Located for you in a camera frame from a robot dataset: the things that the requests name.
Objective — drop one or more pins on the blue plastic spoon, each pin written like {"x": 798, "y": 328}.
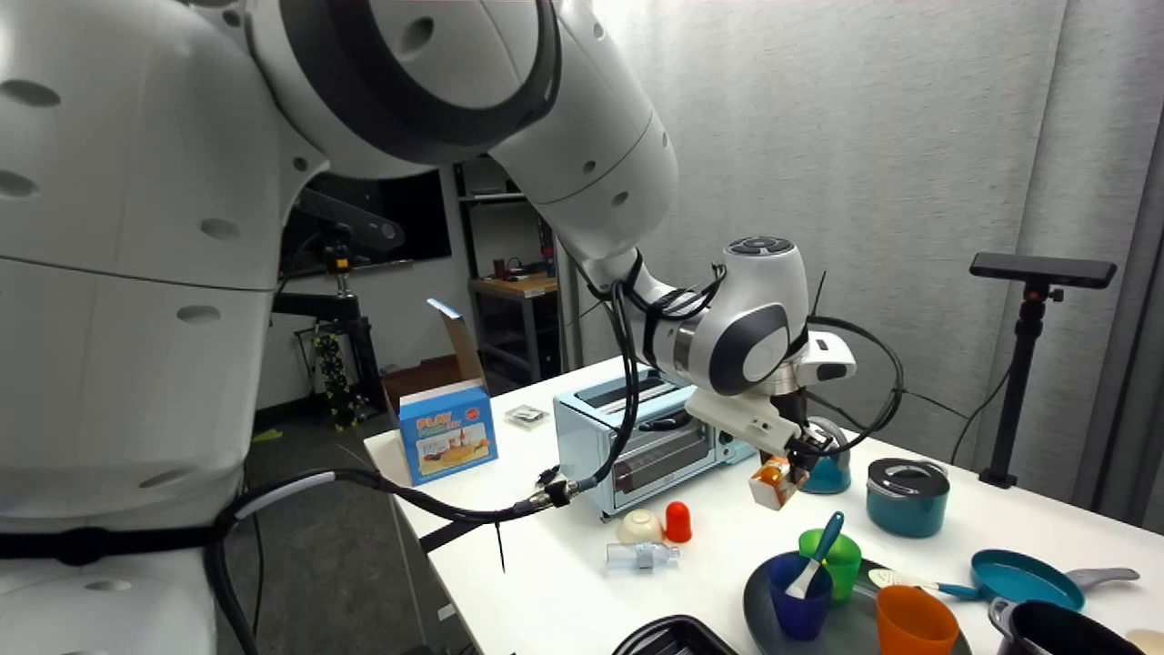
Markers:
{"x": 830, "y": 531}

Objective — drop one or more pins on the red plastic cup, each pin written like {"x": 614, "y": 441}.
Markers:
{"x": 678, "y": 521}

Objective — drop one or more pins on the black plastic tray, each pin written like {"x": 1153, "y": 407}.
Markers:
{"x": 673, "y": 639}

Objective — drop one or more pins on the open cardboard box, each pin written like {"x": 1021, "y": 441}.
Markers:
{"x": 431, "y": 377}

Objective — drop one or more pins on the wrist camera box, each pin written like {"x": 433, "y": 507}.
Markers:
{"x": 828, "y": 353}

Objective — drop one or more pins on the white plastic spoon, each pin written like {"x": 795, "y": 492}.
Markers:
{"x": 802, "y": 580}

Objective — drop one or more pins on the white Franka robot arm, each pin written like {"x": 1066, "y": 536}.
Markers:
{"x": 148, "y": 242}

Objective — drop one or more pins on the teal cup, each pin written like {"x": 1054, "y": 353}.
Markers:
{"x": 830, "y": 474}

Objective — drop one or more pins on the blue printed box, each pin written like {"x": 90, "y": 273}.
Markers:
{"x": 449, "y": 438}

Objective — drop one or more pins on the black camera on stand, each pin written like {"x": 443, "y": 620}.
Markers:
{"x": 1043, "y": 270}

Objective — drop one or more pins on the clear plastic water bottle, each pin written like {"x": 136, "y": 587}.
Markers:
{"x": 642, "y": 561}

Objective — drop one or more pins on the wooden side table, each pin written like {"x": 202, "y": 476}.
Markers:
{"x": 513, "y": 291}

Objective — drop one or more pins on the black wall monitor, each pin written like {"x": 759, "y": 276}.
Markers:
{"x": 400, "y": 218}

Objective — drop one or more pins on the light blue toaster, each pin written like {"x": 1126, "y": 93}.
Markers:
{"x": 659, "y": 455}

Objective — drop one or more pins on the cream bowl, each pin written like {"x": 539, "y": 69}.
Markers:
{"x": 1152, "y": 641}
{"x": 638, "y": 525}

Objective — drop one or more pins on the blue plastic cup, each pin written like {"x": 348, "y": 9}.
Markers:
{"x": 802, "y": 612}

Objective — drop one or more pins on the grey curtain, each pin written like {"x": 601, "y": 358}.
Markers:
{"x": 923, "y": 184}

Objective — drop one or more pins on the orange plastic cup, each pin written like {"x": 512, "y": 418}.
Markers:
{"x": 916, "y": 620}

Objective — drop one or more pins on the small clear packet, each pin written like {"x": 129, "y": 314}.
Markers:
{"x": 528, "y": 415}

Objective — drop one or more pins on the teal pot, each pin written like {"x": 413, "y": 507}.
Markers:
{"x": 908, "y": 503}

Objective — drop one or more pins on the black tripod rig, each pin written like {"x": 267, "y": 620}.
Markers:
{"x": 348, "y": 328}

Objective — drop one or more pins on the grey round plate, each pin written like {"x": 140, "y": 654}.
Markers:
{"x": 848, "y": 624}

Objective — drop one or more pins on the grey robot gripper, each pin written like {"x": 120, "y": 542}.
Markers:
{"x": 748, "y": 418}

